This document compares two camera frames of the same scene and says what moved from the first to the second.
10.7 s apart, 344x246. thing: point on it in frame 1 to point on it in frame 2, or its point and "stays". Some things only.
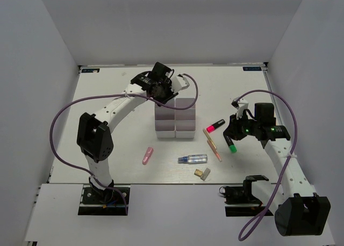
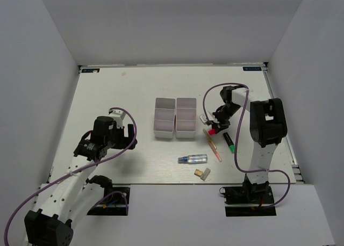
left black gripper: (171, 94) to (126, 141)
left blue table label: (90, 70) stays
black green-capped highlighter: (231, 146) stays
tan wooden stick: (210, 139) stays
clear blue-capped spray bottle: (193, 159) stays
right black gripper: (233, 130) to (221, 124)
